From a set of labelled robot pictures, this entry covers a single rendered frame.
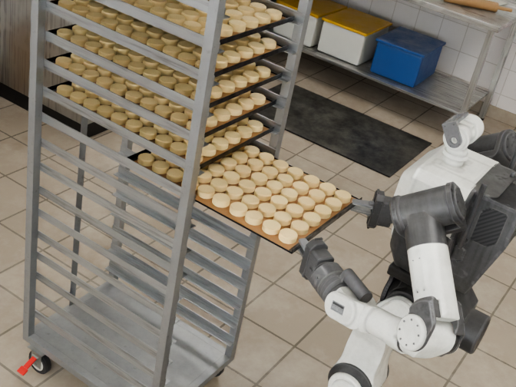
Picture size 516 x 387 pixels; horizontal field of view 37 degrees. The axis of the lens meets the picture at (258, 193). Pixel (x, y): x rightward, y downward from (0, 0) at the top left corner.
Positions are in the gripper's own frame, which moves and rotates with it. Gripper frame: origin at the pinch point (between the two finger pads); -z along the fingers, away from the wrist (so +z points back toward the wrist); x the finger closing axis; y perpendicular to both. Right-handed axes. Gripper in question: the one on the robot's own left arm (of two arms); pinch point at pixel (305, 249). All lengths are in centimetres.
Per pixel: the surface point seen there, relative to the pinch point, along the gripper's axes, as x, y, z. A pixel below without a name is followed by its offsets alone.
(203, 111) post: 28.1, 23.7, -26.6
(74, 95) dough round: 9, 45, -74
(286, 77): 25, -14, -51
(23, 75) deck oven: -85, 18, -284
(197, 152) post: 15.8, 23.3, -26.6
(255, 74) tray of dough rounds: 28, -2, -49
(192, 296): -74, -4, -66
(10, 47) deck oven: -72, 24, -294
